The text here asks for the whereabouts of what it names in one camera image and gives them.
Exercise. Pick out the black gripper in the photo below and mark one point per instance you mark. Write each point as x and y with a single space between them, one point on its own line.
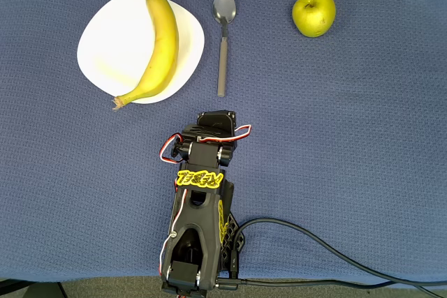
217 118

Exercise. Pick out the yellow banana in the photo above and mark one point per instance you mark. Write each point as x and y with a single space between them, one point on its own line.
164 50

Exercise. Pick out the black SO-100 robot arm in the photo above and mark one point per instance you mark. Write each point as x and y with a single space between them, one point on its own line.
199 217

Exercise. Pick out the white plate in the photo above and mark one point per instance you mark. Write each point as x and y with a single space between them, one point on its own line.
115 43

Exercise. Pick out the blue-grey woven tablecloth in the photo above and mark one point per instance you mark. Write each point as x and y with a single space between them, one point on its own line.
349 137

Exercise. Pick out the green apple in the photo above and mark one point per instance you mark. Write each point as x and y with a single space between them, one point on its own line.
314 15

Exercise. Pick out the black tripod stand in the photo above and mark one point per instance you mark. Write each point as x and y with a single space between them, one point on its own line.
14 285

